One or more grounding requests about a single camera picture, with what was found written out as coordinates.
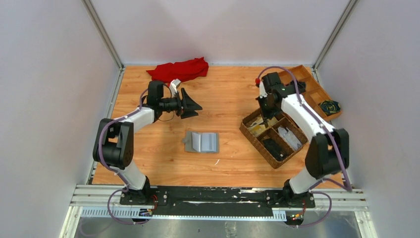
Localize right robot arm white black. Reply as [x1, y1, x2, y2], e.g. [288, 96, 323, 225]
[256, 72, 350, 203]

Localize white cards in basket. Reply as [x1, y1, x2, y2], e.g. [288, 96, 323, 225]
[277, 126, 302, 151]

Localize aluminium frame rail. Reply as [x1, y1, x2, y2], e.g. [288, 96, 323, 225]
[70, 185, 368, 221]

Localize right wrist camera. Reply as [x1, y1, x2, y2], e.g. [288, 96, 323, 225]
[255, 78, 267, 99]

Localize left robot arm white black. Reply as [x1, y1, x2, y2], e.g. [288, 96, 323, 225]
[93, 79, 203, 204]

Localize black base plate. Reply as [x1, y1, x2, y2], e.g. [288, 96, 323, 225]
[119, 186, 315, 217]

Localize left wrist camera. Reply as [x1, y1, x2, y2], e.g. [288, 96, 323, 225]
[169, 79, 181, 97]

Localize blue yellow rolled tie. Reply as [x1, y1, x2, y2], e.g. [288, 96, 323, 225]
[319, 100, 341, 116]

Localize woven wicker basket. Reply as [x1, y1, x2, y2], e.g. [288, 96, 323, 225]
[239, 109, 308, 169]

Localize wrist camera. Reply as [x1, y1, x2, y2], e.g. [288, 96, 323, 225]
[255, 78, 267, 99]
[169, 79, 181, 97]

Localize black cards in basket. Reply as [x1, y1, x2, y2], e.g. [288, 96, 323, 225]
[262, 138, 288, 162]

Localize red cloth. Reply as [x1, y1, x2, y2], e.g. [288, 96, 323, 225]
[146, 57, 209, 83]

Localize black rolled belt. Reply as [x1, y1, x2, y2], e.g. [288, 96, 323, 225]
[290, 81, 307, 94]

